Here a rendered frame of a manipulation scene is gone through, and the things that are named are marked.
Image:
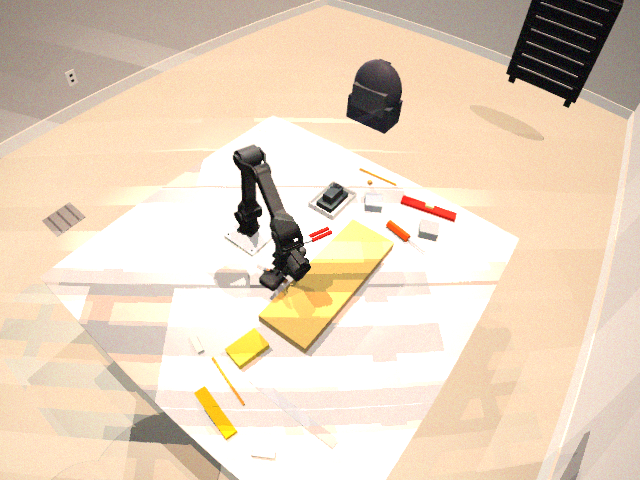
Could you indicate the yellow rectangular bar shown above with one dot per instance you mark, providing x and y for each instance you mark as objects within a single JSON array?
[{"x": 215, "y": 412}]

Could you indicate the red spirit level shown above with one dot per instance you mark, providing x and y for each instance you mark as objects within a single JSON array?
[{"x": 429, "y": 209}]

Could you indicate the yellow rectangular block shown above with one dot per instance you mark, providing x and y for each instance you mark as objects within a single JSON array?
[{"x": 247, "y": 348}]

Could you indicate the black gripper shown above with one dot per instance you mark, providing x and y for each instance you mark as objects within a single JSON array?
[{"x": 272, "y": 279}]

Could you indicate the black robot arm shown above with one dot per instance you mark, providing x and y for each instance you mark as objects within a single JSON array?
[{"x": 282, "y": 225}]

